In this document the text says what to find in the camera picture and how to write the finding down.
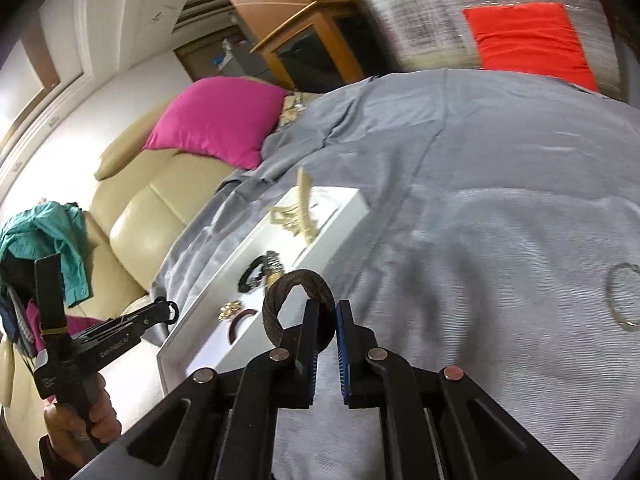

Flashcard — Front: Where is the maroon hair tie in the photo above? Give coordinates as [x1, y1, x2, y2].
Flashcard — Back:
[228, 308, 260, 346]

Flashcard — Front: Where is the gold brooch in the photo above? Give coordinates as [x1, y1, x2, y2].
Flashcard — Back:
[218, 300, 243, 321]

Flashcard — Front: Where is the black beaded scrunchie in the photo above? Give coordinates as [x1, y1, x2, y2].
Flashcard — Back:
[238, 255, 264, 294]

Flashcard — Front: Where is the dark brown hair tie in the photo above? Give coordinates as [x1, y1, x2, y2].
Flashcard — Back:
[260, 268, 338, 356]

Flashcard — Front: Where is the silver bangle ring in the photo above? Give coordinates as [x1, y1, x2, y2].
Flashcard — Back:
[605, 261, 640, 334]

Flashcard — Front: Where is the cream hair claw clip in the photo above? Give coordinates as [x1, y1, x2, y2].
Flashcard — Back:
[269, 168, 319, 246]

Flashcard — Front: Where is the small black hair clip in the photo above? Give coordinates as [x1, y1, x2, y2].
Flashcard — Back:
[163, 300, 179, 326]

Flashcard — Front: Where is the left hand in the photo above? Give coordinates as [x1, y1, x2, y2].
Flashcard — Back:
[43, 374, 122, 468]

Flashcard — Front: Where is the white tray box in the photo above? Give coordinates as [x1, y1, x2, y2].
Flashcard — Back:
[157, 186, 369, 393]

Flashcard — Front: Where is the teal shirt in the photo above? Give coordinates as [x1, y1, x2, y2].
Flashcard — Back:
[1, 200, 91, 308]

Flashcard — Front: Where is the beige leather sofa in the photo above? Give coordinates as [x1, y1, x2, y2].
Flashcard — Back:
[0, 77, 321, 461]

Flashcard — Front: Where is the grey blanket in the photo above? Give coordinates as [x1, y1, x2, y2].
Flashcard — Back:
[152, 70, 639, 479]

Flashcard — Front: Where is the magenta pillow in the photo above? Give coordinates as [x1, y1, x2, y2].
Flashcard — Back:
[143, 76, 286, 170]

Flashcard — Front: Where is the wooden cabinet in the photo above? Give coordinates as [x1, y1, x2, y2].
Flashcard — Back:
[230, 0, 390, 93]

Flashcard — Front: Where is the red cushion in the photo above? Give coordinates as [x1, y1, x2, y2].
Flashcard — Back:
[463, 2, 598, 91]

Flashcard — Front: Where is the silver foil insulation sheet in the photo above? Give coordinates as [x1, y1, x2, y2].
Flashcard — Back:
[361, 0, 620, 98]

